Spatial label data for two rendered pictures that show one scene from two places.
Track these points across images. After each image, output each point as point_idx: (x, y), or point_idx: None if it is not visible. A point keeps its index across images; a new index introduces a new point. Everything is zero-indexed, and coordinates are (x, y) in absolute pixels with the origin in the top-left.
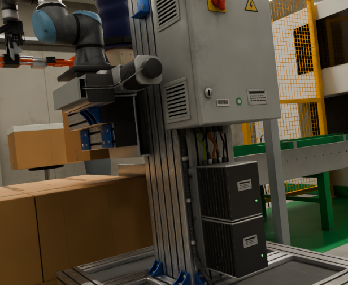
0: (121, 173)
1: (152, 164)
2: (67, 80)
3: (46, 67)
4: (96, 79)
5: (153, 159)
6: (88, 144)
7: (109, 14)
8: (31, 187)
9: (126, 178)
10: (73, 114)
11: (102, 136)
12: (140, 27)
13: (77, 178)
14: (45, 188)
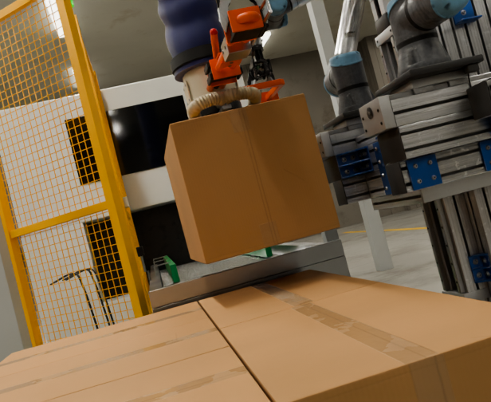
0: (169, 303)
1: None
2: (419, 76)
3: (243, 58)
4: None
5: None
6: (440, 175)
7: (216, 7)
8: (161, 338)
9: (280, 280)
10: (405, 132)
11: (487, 155)
12: (455, 35)
13: (109, 333)
14: (236, 313)
